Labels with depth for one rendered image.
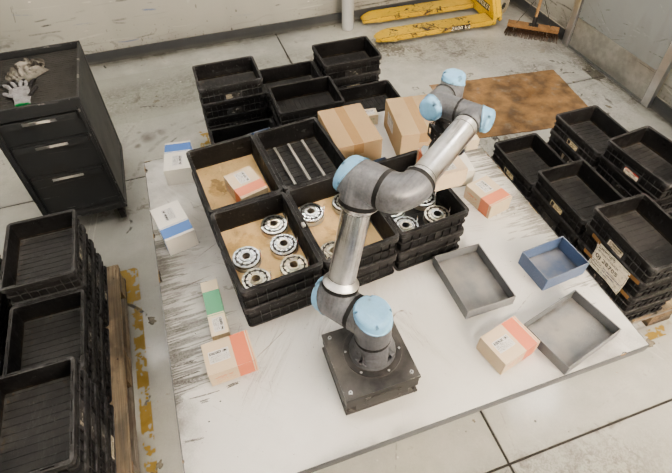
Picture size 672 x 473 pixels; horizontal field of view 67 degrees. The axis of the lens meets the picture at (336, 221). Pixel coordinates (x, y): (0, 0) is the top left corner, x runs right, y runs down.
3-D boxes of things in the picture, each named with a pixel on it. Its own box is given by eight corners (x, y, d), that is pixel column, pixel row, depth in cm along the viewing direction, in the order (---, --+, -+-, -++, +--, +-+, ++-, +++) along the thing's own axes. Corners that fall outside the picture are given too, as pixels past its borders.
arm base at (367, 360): (400, 367, 160) (402, 351, 153) (353, 375, 159) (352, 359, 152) (389, 327, 171) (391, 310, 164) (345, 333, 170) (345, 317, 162)
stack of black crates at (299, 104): (330, 132, 350) (329, 74, 317) (345, 159, 330) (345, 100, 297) (274, 144, 341) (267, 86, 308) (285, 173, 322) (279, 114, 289)
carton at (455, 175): (464, 184, 183) (468, 168, 177) (434, 191, 180) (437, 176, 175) (444, 157, 193) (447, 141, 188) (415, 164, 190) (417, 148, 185)
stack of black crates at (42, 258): (110, 327, 247) (74, 272, 214) (45, 346, 240) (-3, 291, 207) (107, 266, 272) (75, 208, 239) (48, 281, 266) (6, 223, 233)
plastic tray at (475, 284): (513, 303, 189) (516, 296, 185) (465, 319, 184) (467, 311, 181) (476, 250, 206) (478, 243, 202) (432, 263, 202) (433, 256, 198)
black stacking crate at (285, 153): (352, 190, 215) (352, 169, 207) (286, 211, 207) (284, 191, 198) (316, 137, 240) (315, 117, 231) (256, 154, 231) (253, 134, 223)
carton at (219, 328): (203, 292, 193) (200, 283, 189) (219, 287, 195) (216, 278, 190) (214, 345, 178) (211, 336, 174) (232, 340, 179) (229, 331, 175)
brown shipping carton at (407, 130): (383, 125, 264) (385, 98, 252) (424, 120, 266) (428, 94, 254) (398, 162, 244) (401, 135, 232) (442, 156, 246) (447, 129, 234)
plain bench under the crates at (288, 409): (580, 422, 228) (650, 345, 177) (229, 559, 194) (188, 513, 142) (425, 190, 331) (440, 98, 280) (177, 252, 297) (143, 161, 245)
